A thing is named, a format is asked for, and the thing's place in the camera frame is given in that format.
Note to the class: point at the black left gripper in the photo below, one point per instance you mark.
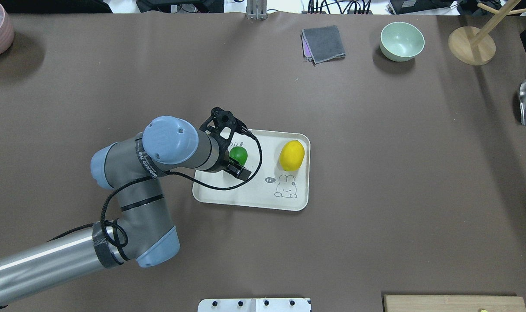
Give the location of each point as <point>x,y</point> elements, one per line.
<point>239,170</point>

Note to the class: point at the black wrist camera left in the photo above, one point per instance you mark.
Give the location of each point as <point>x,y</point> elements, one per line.
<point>222,125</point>

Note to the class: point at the green lime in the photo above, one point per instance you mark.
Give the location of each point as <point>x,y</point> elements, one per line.
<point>239,154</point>

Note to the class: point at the white rabbit tray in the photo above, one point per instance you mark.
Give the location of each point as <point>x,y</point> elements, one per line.
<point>272,187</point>

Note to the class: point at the yellow lemon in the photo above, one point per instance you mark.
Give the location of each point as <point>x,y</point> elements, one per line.
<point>291,156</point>

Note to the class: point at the grey folded cloth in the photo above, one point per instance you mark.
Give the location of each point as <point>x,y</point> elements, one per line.
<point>322,44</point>

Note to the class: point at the mint green bowl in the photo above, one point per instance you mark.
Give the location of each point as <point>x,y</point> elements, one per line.
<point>401,41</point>

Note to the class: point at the wooden mug tree stand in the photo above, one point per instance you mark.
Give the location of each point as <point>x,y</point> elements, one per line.
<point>474,46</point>

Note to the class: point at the aluminium frame post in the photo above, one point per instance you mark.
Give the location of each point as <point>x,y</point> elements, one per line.
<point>256,10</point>

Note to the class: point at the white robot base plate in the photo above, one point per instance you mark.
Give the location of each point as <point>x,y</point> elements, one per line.
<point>255,305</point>

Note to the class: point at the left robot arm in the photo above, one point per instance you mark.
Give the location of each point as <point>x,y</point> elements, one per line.
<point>135,222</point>

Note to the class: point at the wooden cutting board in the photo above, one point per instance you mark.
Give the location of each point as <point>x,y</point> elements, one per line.
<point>431,303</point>

